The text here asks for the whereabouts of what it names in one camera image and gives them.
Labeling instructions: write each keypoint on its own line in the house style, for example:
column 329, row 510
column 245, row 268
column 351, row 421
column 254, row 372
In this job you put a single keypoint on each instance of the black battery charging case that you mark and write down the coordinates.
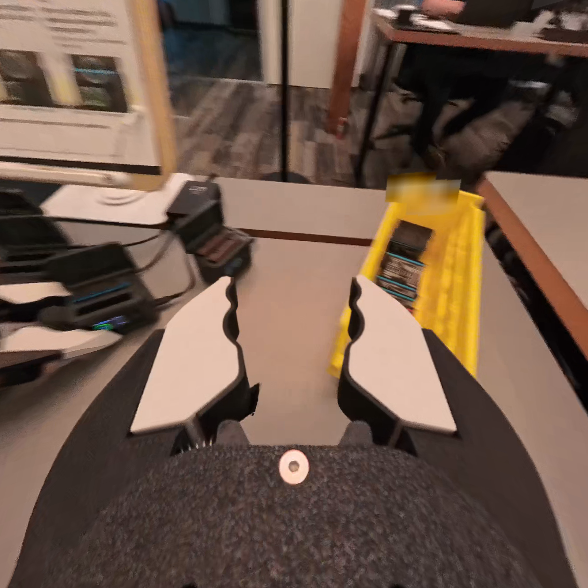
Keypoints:
column 92, row 262
column 229, row 271
column 27, row 229

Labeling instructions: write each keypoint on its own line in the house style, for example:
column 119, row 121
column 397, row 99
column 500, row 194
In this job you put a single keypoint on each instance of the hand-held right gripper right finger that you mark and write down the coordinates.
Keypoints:
column 399, row 367

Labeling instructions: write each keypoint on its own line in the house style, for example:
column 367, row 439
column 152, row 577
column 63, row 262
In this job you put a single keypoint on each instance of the black battery red edge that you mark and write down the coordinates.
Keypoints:
column 218, row 240
column 227, row 256

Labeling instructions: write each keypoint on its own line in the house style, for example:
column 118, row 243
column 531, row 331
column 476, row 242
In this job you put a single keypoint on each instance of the yellow plastic bin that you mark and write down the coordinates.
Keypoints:
column 454, row 285

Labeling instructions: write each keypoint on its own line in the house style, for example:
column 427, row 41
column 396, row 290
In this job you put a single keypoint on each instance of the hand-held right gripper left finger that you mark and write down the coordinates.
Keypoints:
column 193, row 367

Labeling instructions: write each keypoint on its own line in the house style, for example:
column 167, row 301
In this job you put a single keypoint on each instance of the dark grey laptop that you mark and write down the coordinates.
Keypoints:
column 496, row 11

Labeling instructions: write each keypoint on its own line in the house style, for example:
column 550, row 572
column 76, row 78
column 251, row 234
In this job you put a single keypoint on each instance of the black multiport charger hub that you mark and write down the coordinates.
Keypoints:
column 193, row 197

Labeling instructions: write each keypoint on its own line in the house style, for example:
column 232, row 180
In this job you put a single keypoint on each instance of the long wooden desk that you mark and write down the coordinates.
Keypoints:
column 542, row 220

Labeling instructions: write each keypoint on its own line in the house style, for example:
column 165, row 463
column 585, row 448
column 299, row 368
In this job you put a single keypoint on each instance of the brown wooden panel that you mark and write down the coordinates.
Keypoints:
column 347, row 69

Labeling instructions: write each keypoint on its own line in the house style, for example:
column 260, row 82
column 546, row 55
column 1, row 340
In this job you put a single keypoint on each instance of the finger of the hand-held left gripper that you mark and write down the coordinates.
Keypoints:
column 55, row 342
column 32, row 293

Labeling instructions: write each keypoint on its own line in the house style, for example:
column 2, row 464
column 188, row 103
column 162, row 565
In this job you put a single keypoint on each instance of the wooden background desk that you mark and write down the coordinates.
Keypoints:
column 459, row 39

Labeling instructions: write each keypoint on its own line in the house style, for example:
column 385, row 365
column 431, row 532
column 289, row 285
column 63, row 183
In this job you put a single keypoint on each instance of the printed paper sheet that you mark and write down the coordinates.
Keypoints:
column 46, row 133

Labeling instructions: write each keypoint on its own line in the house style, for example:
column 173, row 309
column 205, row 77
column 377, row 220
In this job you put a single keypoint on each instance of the black battery blue edge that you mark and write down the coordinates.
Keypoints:
column 103, row 292

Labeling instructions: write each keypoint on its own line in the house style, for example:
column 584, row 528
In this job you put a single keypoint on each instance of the row of black batteries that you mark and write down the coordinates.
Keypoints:
column 404, row 266

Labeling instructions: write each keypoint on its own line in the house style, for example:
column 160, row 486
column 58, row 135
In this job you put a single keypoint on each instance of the white board ledge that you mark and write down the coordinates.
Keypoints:
column 55, row 172

